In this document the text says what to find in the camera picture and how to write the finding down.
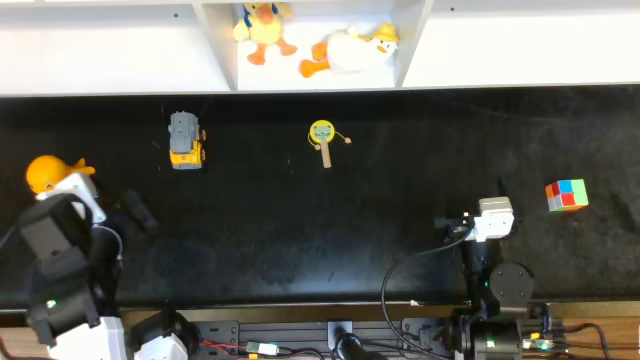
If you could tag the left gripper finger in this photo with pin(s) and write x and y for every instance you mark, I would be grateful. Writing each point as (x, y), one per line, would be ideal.
(141, 212)

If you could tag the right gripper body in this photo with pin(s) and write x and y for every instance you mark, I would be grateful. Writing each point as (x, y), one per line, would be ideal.
(450, 225)

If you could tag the grey and yellow toy truck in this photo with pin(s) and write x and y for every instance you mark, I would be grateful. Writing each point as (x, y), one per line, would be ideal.
(185, 140)

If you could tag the yellow rubber duck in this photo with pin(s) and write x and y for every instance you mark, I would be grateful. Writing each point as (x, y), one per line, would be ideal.
(45, 172)

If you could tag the many-coloured puzzle cube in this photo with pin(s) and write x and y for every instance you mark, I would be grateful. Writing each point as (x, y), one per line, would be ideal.
(567, 196)

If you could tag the yellow rattle drum toy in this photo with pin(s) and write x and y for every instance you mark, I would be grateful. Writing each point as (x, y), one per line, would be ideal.
(321, 132)

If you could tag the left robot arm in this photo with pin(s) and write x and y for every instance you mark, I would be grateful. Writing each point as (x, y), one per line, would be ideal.
(60, 280)

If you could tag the white shelf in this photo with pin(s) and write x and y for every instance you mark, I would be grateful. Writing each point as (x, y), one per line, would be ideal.
(125, 60)

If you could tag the white plush duck yellow hat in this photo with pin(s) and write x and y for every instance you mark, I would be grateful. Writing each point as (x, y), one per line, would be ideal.
(352, 52)

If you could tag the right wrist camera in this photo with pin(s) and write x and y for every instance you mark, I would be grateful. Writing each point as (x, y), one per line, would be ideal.
(492, 220)

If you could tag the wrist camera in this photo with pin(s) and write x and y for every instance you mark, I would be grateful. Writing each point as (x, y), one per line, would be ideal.
(80, 192)
(492, 220)

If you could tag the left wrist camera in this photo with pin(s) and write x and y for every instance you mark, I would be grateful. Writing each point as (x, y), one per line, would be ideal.
(80, 192)

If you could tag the mounting rail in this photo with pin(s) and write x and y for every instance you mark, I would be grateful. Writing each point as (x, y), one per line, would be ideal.
(300, 340)

